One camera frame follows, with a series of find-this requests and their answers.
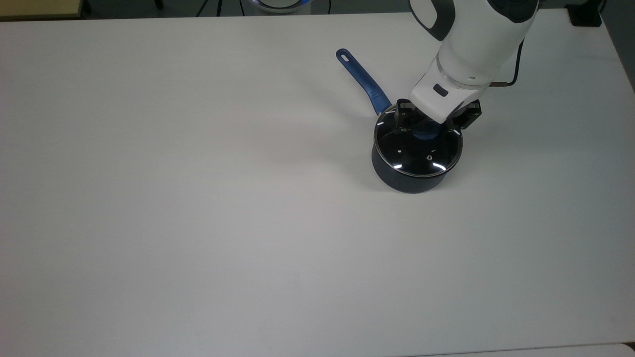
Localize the black stand with table clamp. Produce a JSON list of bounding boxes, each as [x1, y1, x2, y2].
[[569, 0, 604, 28]]

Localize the black cable at robot wrist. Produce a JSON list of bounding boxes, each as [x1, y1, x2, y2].
[[489, 39, 525, 89]]

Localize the dark blue saucepan blue handle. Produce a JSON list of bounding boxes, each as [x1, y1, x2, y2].
[[336, 48, 465, 194]]

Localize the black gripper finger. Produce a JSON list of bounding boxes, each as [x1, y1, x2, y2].
[[445, 99, 483, 131], [395, 98, 415, 133]]

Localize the glass lid with blue knob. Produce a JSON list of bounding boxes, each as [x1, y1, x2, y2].
[[373, 102, 464, 178]]

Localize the wooden desk top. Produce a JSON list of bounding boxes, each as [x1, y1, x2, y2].
[[0, 0, 84, 21]]

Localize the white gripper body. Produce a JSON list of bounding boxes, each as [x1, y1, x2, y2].
[[410, 60, 491, 124]]

